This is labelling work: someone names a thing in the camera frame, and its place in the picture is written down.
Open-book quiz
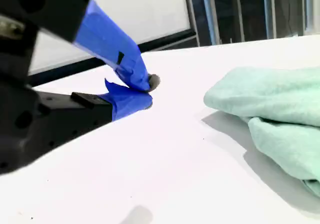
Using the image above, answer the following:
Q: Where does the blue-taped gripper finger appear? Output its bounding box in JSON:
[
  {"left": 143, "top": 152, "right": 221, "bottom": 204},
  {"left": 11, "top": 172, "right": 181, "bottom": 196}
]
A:
[
  {"left": 0, "top": 0, "right": 161, "bottom": 93},
  {"left": 37, "top": 78, "right": 154, "bottom": 147}
]

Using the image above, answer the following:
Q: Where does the pale green T-shirt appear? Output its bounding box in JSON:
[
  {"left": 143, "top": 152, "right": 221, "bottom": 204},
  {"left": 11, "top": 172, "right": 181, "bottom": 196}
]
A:
[{"left": 203, "top": 66, "right": 320, "bottom": 200}]

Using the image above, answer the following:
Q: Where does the grey metal frame post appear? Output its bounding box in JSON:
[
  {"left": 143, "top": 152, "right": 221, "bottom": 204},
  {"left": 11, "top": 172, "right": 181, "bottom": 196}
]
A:
[
  {"left": 200, "top": 0, "right": 221, "bottom": 46},
  {"left": 233, "top": 0, "right": 246, "bottom": 44},
  {"left": 261, "top": 0, "right": 278, "bottom": 40},
  {"left": 183, "top": 0, "right": 201, "bottom": 47}
]

